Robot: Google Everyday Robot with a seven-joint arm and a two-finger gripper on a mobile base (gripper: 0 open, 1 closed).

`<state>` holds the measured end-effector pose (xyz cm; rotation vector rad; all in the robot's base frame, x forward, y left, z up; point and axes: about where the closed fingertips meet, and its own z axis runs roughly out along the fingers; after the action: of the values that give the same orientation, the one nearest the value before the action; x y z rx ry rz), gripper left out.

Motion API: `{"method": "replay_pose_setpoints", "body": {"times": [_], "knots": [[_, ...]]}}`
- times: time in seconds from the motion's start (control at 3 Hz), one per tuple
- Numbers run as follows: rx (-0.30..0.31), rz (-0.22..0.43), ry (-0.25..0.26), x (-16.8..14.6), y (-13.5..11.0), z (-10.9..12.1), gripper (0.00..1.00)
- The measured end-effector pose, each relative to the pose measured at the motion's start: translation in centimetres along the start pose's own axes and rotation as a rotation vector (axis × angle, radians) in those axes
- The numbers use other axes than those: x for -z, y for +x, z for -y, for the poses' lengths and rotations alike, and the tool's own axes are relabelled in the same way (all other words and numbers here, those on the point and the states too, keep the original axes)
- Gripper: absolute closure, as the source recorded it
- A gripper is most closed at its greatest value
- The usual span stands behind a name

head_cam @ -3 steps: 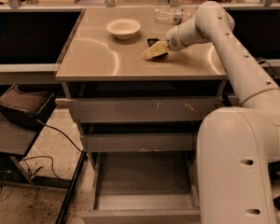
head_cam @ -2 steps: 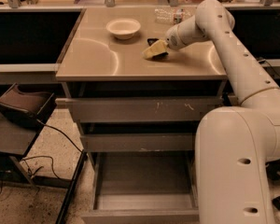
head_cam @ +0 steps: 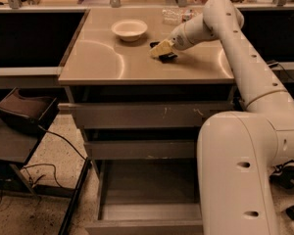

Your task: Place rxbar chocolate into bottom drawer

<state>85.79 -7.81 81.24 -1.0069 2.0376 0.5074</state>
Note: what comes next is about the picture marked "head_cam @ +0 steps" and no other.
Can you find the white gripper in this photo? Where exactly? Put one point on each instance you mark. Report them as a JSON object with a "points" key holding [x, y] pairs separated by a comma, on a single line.
{"points": [[180, 40]]}

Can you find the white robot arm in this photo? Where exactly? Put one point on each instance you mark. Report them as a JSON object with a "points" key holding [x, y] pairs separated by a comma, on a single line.
{"points": [[236, 149]]}

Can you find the grey drawer cabinet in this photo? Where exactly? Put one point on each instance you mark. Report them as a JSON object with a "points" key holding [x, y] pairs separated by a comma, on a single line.
{"points": [[101, 68]]}

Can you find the grey top drawer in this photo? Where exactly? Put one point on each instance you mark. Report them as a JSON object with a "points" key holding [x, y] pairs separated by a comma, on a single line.
{"points": [[145, 115]]}

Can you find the grey drawer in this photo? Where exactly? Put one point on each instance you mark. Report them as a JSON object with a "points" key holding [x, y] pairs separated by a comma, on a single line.
{"points": [[145, 115], [141, 149], [147, 197]]}

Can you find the grey middle drawer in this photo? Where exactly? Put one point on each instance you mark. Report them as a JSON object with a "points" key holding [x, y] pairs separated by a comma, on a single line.
{"points": [[141, 149]]}

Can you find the grey bottom drawer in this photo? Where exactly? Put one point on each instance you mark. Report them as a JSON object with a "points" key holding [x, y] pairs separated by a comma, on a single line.
{"points": [[147, 197]]}

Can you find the clear plastic water bottle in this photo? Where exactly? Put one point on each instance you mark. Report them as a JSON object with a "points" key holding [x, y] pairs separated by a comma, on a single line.
{"points": [[177, 16]]}

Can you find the white bowl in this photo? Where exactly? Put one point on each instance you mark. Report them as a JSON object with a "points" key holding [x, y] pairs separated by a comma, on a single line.
{"points": [[129, 30]]}

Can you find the black power adapter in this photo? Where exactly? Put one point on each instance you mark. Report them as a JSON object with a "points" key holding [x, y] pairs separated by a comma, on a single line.
{"points": [[273, 64]]}

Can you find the black vr headset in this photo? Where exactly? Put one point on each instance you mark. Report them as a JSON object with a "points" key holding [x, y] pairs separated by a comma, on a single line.
{"points": [[28, 115]]}

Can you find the black sneaker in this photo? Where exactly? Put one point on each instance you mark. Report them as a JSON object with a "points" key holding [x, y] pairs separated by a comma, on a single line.
{"points": [[283, 175]]}

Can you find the dark side table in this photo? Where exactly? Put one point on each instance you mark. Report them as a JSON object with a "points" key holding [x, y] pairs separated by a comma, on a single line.
{"points": [[16, 149]]}

